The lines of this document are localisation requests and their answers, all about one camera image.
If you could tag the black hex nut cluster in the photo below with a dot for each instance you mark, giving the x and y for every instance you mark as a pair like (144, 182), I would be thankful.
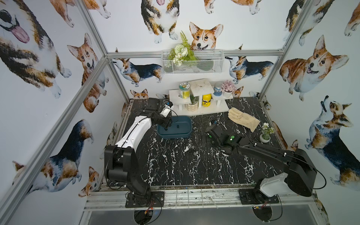
(193, 148)

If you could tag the artificial green white flowers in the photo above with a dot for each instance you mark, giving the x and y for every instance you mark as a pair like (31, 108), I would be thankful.
(182, 54)

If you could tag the pink flower pot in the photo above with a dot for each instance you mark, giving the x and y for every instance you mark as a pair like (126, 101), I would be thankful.
(227, 88)

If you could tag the green label tin can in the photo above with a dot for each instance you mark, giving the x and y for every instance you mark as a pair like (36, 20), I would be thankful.
(184, 90)

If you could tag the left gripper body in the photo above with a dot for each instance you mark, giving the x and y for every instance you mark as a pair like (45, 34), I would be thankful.
(164, 122)

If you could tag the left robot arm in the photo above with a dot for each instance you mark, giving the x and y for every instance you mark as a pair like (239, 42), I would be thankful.
(121, 163)

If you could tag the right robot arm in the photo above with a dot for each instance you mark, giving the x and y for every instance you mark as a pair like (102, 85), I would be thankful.
(298, 172)

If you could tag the white tiered display shelf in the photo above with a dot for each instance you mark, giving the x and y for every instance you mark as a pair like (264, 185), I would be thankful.
(199, 88)

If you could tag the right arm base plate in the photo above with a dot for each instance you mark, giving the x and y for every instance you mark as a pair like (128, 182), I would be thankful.
(250, 197)

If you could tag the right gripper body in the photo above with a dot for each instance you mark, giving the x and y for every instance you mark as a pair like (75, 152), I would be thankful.
(212, 138)

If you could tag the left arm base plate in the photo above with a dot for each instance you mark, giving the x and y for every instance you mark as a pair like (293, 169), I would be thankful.
(152, 199)

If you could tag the small potted white flower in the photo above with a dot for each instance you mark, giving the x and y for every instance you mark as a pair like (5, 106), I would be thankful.
(267, 131)

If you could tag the yellow can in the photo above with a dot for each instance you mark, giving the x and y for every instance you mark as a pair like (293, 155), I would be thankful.
(206, 100)

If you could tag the teal plastic storage box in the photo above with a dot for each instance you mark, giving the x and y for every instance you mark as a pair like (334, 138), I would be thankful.
(181, 127)

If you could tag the woven pot green plant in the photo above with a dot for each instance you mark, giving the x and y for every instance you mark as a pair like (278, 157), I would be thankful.
(193, 106)

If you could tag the white wire wall basket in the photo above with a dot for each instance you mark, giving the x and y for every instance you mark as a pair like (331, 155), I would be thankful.
(199, 62)

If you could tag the beige work glove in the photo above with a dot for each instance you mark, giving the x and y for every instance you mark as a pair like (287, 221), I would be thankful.
(243, 119)

